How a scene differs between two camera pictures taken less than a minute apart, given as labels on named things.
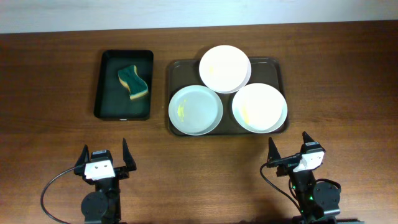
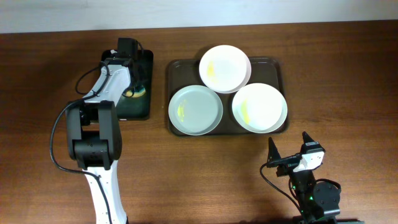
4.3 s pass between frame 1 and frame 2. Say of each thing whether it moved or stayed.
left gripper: moved
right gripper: stayed
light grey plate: stayed
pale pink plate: stayed
